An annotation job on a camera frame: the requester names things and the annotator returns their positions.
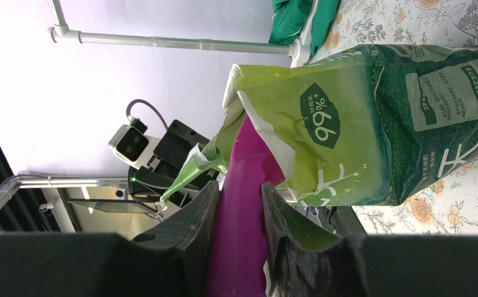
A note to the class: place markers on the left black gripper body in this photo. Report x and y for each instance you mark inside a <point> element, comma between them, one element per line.
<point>163,162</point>

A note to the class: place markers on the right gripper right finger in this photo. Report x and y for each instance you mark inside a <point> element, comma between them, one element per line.
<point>306,260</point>

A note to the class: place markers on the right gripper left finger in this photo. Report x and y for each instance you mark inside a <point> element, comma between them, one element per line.
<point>167,260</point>

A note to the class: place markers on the magenta plastic scoop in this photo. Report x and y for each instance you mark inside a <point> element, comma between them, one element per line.
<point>239,248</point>

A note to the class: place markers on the green cat litter bag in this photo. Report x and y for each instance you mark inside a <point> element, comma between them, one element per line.
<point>324,123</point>

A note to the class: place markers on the white clothes rack pole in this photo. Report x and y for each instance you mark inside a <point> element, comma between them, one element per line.
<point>299,50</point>

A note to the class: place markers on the dark green folded cloth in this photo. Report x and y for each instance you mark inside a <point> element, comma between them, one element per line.
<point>289,20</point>

